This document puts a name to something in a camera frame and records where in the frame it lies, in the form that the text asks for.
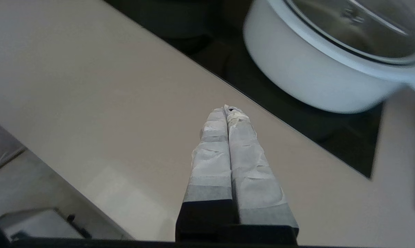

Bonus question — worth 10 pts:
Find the glass lid with white rim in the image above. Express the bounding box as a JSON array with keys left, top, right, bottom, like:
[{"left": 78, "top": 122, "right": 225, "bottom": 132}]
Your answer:
[{"left": 266, "top": 0, "right": 415, "bottom": 83}]

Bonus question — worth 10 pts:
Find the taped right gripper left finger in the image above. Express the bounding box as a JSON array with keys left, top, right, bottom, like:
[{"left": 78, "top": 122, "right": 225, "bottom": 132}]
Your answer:
[{"left": 175, "top": 107, "right": 236, "bottom": 241}]

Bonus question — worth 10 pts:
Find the black glass induction cooktop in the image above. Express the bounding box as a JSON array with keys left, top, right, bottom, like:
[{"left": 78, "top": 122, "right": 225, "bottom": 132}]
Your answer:
[{"left": 104, "top": 0, "right": 383, "bottom": 179}]

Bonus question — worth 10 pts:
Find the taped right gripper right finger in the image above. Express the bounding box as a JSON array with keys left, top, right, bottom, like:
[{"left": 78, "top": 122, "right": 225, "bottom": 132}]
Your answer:
[{"left": 225, "top": 104, "right": 299, "bottom": 227}]

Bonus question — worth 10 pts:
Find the white floor cable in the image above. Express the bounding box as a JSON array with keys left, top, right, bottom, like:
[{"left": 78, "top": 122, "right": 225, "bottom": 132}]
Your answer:
[{"left": 0, "top": 146, "right": 26, "bottom": 181}]

